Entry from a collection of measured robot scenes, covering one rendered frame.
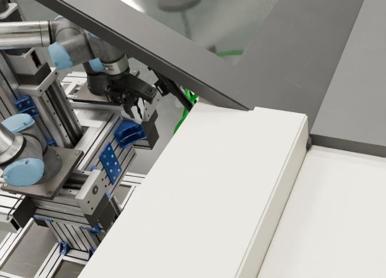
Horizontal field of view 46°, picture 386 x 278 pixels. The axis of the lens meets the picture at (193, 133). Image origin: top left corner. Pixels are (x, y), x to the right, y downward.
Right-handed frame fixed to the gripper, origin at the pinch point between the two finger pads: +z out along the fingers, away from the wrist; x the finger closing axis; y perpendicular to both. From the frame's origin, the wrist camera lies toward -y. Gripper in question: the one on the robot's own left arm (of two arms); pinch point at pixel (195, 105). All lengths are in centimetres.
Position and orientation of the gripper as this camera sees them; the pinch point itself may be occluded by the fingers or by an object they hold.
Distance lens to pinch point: 147.0
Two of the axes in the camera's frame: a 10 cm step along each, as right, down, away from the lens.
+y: -5.2, 3.6, 7.8
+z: 5.7, 8.2, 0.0
